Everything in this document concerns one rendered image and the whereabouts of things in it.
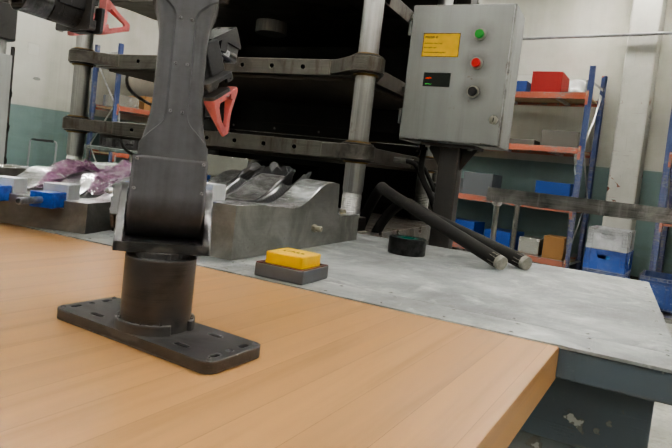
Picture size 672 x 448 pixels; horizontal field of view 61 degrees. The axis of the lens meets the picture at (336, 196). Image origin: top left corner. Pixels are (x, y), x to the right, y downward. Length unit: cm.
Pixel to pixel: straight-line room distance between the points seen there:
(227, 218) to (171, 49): 41
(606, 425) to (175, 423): 53
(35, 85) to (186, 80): 829
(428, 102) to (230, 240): 94
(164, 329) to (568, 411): 49
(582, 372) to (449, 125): 109
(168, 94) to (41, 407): 29
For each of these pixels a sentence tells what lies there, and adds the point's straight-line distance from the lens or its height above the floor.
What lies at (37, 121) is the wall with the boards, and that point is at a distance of 886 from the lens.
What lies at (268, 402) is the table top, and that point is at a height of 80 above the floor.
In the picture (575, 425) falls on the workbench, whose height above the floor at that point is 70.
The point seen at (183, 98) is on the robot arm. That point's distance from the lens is 57.
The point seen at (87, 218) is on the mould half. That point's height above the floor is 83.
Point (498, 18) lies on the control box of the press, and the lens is 172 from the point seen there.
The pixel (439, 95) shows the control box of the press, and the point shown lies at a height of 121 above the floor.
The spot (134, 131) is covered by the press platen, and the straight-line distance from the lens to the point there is 223.
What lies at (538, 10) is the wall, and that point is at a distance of 800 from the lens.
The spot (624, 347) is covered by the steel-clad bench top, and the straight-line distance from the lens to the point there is 76.
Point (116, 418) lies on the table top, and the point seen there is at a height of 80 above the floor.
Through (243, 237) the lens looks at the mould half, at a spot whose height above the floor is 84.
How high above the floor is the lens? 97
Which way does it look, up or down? 3 degrees down
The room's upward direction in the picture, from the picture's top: 6 degrees clockwise
